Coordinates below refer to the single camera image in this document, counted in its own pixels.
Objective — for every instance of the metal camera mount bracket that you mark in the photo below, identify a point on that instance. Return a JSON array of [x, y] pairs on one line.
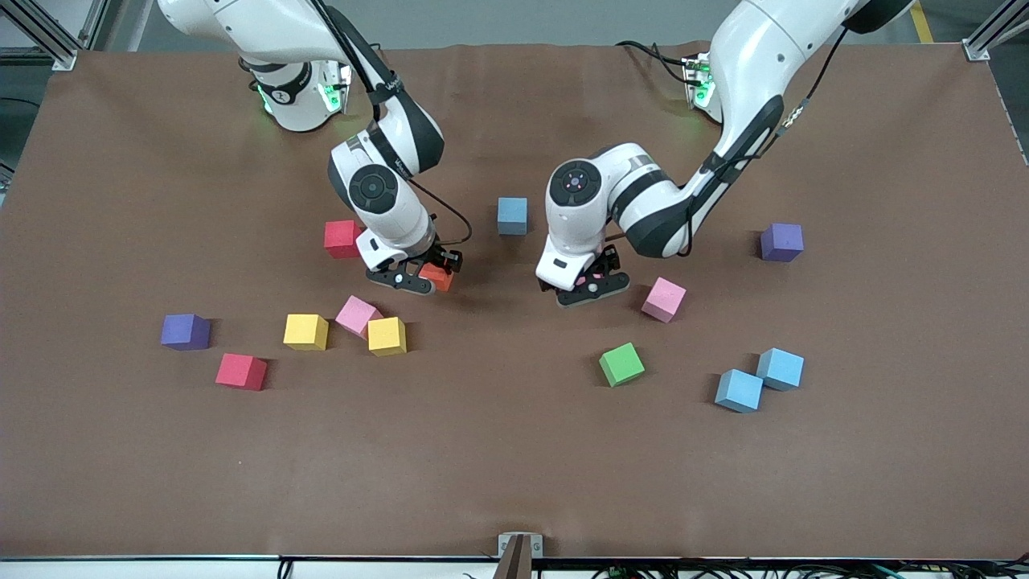
[[520, 547]]

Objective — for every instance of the aluminium frame profile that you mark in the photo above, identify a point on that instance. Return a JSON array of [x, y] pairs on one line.
[[64, 56], [977, 47]]

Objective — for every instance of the red foam cube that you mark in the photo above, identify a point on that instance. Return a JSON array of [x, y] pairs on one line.
[[241, 371], [342, 239]]

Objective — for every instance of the yellow foam cube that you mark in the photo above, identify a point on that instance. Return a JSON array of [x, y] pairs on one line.
[[305, 331], [387, 336]]

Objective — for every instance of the blue foam cube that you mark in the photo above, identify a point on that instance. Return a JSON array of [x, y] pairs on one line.
[[512, 215], [739, 391], [780, 369]]

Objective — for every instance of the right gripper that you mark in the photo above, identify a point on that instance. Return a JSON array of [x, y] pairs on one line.
[[441, 256]]

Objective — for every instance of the orange foam cube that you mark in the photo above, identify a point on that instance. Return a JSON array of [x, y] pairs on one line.
[[438, 280]]

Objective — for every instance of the purple foam cube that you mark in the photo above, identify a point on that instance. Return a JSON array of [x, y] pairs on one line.
[[781, 242], [186, 331]]

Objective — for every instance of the grey base connector plate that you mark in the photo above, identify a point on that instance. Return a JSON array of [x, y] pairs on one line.
[[339, 87], [699, 80]]

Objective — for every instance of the green foam cube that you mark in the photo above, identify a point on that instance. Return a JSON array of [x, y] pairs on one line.
[[621, 363]]

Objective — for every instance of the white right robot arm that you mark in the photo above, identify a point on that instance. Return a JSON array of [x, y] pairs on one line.
[[402, 213]]

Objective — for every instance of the pink foam cube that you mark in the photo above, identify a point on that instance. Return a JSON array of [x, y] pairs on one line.
[[584, 281], [664, 299], [355, 312]]

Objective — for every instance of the brown table mat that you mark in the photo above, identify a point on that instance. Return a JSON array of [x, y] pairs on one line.
[[498, 450]]

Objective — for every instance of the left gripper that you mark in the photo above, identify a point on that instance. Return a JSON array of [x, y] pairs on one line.
[[608, 261]]

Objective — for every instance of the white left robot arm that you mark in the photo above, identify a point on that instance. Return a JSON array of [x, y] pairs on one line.
[[748, 64]]

